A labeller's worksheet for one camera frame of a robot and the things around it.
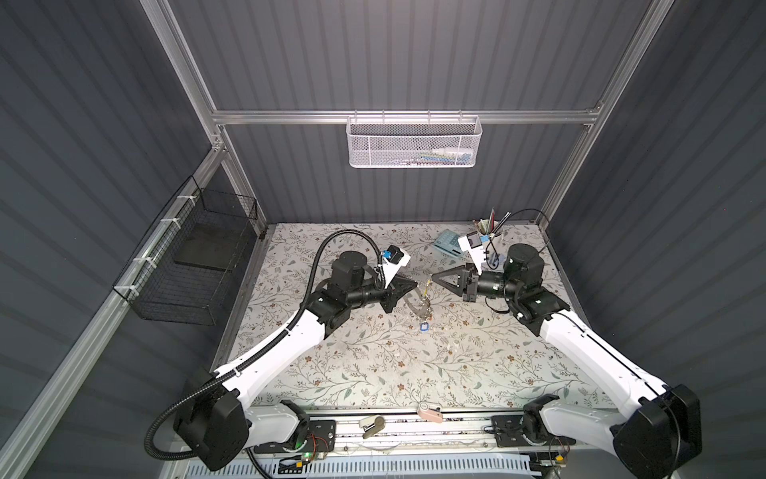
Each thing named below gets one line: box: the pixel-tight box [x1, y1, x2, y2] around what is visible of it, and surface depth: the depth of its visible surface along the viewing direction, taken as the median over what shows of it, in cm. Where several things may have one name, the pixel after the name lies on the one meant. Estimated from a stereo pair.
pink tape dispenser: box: [416, 402, 444, 424], surface depth 77 cm
